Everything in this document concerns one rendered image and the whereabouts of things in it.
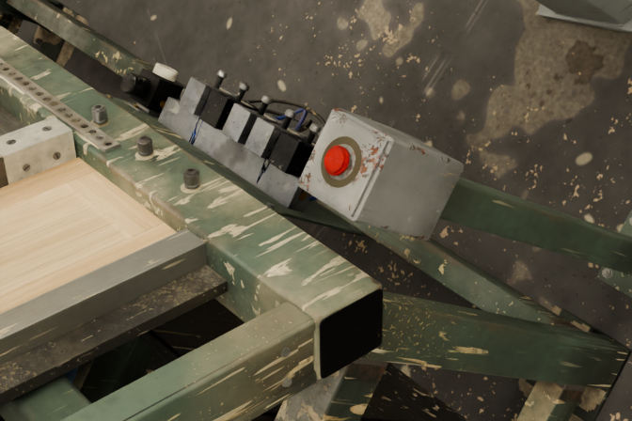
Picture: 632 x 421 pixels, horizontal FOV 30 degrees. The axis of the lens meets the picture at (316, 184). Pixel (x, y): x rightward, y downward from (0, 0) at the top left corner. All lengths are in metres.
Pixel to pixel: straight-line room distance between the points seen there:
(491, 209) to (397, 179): 0.28
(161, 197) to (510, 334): 0.60
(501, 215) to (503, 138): 0.73
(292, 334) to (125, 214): 0.42
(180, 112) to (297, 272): 0.53
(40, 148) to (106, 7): 1.63
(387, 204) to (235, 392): 0.31
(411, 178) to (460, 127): 1.04
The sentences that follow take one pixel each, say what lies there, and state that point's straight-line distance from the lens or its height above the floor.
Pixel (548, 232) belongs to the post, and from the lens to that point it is 1.93.
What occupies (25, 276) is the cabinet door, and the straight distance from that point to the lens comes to 1.74.
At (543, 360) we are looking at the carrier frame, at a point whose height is 0.30.
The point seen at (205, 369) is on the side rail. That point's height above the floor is 1.04.
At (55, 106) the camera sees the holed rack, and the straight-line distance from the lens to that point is 2.08.
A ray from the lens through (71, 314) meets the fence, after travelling 1.64.
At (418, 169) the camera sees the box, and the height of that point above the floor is 0.85.
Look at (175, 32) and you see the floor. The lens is 3.29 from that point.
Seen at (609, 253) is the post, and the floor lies 0.21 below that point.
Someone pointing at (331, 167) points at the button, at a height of 0.94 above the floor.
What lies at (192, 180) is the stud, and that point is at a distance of 1.81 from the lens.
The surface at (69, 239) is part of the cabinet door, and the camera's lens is 1.80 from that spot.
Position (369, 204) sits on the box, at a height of 0.91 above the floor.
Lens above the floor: 2.09
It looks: 48 degrees down
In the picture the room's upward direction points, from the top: 74 degrees counter-clockwise
